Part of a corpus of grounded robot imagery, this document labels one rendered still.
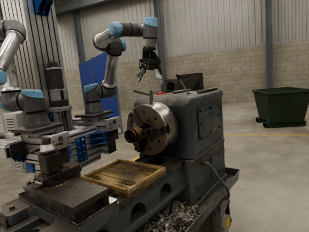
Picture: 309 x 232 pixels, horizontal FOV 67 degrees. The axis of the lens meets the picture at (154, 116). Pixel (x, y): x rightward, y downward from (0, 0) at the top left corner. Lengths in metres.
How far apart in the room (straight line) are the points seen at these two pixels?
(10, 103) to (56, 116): 0.31
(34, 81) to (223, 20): 10.43
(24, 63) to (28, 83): 0.14
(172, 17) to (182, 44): 1.42
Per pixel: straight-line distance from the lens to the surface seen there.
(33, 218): 1.15
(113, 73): 1.83
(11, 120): 2.04
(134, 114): 1.39
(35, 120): 1.56
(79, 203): 0.92
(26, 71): 1.87
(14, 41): 1.54
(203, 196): 1.70
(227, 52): 11.40
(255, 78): 11.35
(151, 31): 1.28
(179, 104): 1.42
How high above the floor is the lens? 1.37
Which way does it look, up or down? 9 degrees down
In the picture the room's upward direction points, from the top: 6 degrees counter-clockwise
